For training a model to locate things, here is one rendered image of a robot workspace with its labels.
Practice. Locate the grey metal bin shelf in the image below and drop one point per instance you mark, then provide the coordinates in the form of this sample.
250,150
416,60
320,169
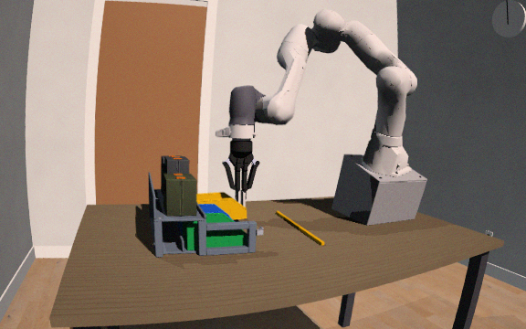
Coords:
170,240

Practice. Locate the yellow bin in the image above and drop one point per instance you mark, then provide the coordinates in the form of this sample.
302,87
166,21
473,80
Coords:
224,201

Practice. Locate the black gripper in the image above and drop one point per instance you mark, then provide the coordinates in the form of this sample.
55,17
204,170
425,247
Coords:
241,156

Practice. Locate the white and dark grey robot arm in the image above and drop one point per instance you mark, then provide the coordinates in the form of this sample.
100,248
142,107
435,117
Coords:
385,155

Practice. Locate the blue open bin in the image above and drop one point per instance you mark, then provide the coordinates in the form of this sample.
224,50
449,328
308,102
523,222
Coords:
208,208

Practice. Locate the orange-yellow long bar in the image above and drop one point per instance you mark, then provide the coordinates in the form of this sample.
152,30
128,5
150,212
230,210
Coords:
306,232

